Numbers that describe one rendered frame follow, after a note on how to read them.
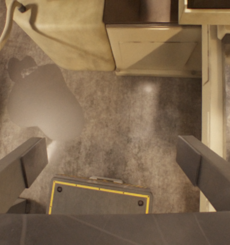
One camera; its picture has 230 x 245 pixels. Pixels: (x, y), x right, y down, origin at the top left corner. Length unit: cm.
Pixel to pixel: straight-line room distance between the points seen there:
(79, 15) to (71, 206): 122
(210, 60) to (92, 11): 73
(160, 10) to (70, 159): 129
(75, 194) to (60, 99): 88
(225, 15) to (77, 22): 79
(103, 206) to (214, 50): 108
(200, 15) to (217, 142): 50
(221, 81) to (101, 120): 99
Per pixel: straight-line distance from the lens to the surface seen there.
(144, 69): 158
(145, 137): 148
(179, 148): 16
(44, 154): 17
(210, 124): 84
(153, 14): 114
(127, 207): 121
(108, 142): 150
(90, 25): 117
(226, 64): 91
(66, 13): 127
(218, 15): 80
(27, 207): 179
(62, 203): 131
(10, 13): 132
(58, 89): 174
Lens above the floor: 147
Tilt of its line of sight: 78 degrees down
